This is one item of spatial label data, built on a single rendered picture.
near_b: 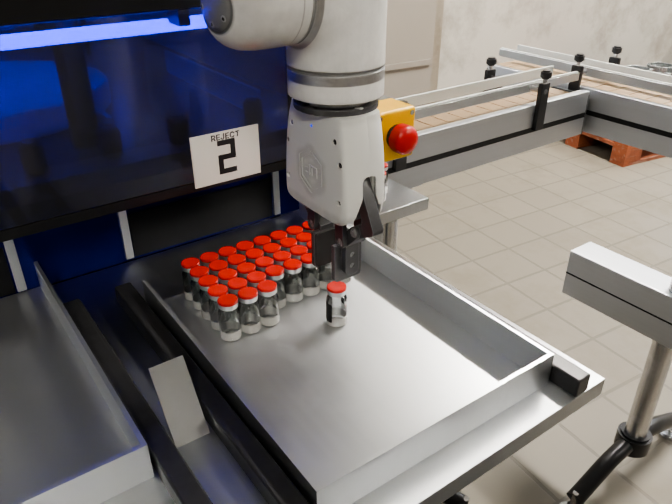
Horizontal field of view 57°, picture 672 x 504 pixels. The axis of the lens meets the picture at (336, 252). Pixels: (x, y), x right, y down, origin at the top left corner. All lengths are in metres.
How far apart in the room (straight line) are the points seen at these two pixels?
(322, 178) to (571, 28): 4.19
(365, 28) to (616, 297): 1.15
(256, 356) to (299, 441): 0.12
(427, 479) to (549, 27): 4.13
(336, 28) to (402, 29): 3.15
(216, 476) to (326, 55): 0.34
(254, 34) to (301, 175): 0.16
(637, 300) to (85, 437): 1.22
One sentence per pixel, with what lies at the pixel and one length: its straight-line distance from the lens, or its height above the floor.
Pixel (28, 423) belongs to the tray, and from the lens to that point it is 0.61.
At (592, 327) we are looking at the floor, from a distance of 2.32.
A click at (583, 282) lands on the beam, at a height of 0.49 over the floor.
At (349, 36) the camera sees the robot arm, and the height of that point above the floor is 1.18.
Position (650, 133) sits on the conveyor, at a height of 0.88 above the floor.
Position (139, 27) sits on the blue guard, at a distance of 0.66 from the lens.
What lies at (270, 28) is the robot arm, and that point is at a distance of 0.47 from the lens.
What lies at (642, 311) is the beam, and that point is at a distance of 1.53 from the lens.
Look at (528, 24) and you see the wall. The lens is 4.37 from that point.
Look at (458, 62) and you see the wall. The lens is 4.02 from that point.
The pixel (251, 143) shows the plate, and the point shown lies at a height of 1.03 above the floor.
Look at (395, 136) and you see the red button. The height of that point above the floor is 1.00.
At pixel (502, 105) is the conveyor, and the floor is 0.93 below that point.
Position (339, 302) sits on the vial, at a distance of 0.64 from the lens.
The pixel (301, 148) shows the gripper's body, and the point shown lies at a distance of 0.57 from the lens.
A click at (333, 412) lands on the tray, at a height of 0.88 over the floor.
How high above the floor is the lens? 1.27
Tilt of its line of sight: 29 degrees down
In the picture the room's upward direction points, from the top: straight up
